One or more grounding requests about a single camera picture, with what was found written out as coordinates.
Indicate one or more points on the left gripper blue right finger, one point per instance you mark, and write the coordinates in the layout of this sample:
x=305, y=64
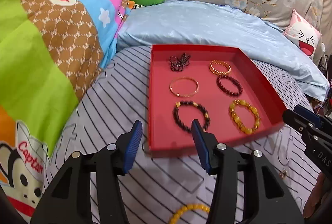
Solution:
x=201, y=148

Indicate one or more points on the wide gold filigree bangle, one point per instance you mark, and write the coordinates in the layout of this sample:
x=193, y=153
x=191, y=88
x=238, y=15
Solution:
x=219, y=68

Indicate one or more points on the light blue pillow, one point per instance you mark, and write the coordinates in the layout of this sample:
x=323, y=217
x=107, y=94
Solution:
x=200, y=23

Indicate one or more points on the white cartoon cat cushion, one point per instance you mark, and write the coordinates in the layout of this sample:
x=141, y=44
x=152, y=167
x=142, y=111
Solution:
x=302, y=34

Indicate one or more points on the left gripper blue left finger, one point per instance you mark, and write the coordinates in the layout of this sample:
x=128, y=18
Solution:
x=131, y=143

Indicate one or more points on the red shallow cardboard box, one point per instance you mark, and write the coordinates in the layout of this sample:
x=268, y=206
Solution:
x=168, y=62

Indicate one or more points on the colourful cartoon monkey quilt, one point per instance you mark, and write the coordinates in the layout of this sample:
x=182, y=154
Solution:
x=51, y=53

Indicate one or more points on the thin gold bangle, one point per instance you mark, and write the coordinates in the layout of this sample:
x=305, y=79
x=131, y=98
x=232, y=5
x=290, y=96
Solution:
x=184, y=95

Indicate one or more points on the person's right hand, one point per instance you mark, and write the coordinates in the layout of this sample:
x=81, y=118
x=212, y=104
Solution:
x=315, y=196

